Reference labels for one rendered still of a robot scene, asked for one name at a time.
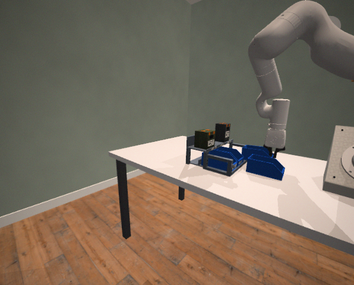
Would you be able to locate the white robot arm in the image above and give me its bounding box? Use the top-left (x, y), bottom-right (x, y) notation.
top-left (248, 1), bottom-right (354, 179)

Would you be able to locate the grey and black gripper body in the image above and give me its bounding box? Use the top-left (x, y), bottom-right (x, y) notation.
top-left (264, 128), bottom-right (286, 148)

